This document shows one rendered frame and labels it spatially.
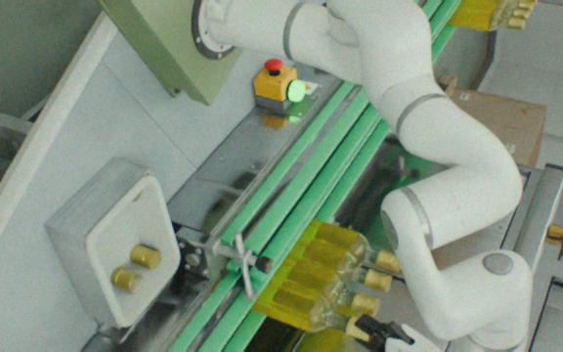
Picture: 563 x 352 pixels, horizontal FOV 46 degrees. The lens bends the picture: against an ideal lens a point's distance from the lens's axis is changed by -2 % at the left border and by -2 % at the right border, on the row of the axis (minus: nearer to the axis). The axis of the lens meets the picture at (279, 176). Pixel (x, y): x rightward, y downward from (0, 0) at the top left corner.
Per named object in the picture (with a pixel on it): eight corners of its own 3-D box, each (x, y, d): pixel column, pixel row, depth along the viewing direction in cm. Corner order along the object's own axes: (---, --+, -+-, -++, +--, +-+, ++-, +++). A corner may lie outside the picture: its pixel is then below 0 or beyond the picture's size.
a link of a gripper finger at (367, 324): (394, 333, 118) (364, 315, 122) (395, 323, 116) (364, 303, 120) (383, 345, 116) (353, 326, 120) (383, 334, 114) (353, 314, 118)
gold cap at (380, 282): (364, 289, 130) (384, 296, 129) (364, 277, 128) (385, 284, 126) (370, 278, 133) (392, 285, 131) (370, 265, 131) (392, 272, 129)
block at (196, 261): (181, 272, 129) (212, 284, 126) (171, 238, 122) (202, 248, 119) (192, 259, 131) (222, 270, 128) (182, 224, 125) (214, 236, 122)
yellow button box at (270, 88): (254, 105, 151) (284, 111, 148) (250, 76, 146) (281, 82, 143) (270, 88, 155) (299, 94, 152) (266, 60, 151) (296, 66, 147)
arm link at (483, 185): (375, 113, 84) (431, 190, 74) (472, 77, 86) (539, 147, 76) (383, 188, 94) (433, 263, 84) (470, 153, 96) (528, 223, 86)
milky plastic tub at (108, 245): (86, 316, 116) (125, 334, 112) (43, 225, 101) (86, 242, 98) (146, 248, 127) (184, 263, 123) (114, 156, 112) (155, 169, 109)
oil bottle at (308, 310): (225, 301, 133) (324, 338, 124) (221, 283, 130) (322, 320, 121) (239, 282, 137) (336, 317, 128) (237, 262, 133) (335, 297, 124)
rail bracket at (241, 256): (214, 289, 127) (272, 312, 122) (197, 226, 116) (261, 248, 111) (222, 279, 129) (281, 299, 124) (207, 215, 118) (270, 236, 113)
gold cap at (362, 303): (351, 313, 127) (372, 321, 125) (350, 301, 125) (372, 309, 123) (359, 299, 129) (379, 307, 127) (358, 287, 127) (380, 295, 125)
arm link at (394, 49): (393, 155, 91) (388, 58, 79) (324, 62, 107) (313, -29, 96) (455, 132, 92) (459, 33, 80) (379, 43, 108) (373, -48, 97)
